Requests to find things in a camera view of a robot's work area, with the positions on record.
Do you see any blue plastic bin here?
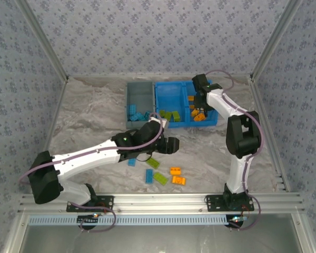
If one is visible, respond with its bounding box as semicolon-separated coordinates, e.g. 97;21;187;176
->
183;80;219;127
154;81;187;129

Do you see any grey plastic bin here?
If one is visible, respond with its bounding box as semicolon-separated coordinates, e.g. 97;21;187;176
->
125;81;156;130

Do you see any grey metal base panel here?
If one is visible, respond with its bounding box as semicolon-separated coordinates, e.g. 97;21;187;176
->
15;224;308;253

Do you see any small controller board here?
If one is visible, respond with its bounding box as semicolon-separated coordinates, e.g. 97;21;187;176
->
226;215;245;227
77;213;100;225

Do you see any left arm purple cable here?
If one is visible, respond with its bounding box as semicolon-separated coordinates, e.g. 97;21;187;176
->
17;112;117;233

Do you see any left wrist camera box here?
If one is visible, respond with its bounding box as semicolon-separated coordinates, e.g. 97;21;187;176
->
148;115;171;130

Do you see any aluminium side rail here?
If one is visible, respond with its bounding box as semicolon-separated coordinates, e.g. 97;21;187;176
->
249;76;291;192
35;77;71;159

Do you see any aluminium front rail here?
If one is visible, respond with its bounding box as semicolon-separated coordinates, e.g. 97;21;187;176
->
17;192;305;213

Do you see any light blue slotted cable tray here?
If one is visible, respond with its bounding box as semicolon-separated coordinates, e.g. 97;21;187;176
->
28;215;230;226

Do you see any aluminium frame post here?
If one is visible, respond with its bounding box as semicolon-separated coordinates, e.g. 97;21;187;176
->
2;212;30;253
15;0;70;81
250;0;304;80
291;212;316;253

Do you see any aluminium lower frame post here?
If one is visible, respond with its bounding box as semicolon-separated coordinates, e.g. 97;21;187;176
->
2;212;30;253
291;212;316;253

